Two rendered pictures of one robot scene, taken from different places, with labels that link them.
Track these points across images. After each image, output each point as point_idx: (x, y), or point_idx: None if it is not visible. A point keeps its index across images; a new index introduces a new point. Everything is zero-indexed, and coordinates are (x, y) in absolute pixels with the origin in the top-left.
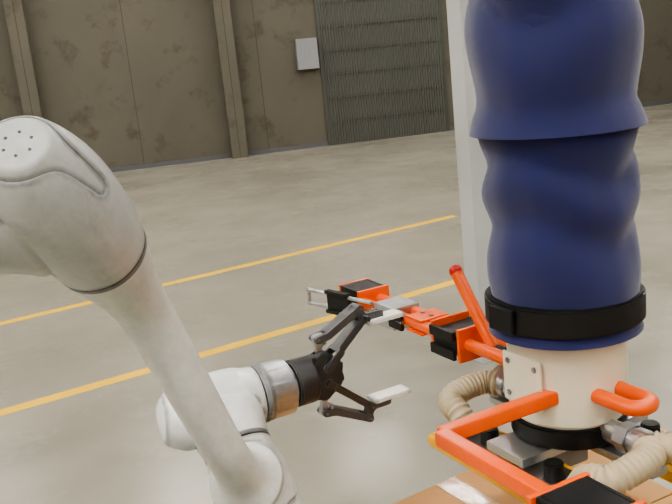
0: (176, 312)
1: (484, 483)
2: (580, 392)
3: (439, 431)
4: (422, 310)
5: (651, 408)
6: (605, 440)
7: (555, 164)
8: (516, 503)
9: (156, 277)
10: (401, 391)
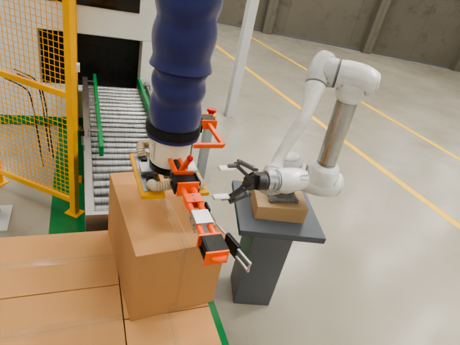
0: (299, 112)
1: (171, 239)
2: None
3: (224, 142)
4: (194, 199)
5: None
6: None
7: None
8: (166, 226)
9: (303, 96)
10: (215, 194)
